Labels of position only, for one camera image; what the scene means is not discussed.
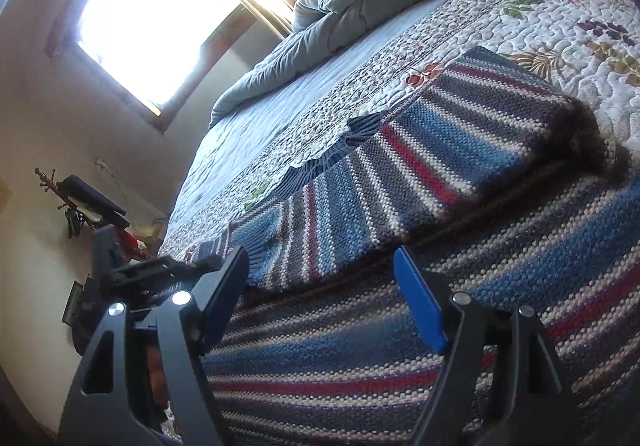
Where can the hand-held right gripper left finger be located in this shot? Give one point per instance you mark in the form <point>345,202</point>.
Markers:
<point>226,288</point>

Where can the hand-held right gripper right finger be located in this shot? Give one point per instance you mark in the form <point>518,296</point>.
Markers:
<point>419,306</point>

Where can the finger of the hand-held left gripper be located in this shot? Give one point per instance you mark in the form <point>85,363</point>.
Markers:
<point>150,268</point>

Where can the striped knit sweater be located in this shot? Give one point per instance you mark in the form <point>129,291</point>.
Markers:
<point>400,236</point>

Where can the red cloth item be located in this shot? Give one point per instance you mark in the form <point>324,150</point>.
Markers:
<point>132,243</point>

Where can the framed picture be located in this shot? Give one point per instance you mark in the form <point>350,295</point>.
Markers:
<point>72,303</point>

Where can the dark bag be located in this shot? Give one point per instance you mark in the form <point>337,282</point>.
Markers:
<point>92,201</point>

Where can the wooden coat rack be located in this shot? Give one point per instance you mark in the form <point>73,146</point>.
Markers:
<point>50,191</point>

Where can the light blue bed sheet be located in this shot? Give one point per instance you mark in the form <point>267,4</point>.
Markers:
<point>280,101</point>

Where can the window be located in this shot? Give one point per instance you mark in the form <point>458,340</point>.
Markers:
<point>145,16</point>

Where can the floral quilted bedspread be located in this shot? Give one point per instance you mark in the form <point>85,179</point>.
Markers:
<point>525,6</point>

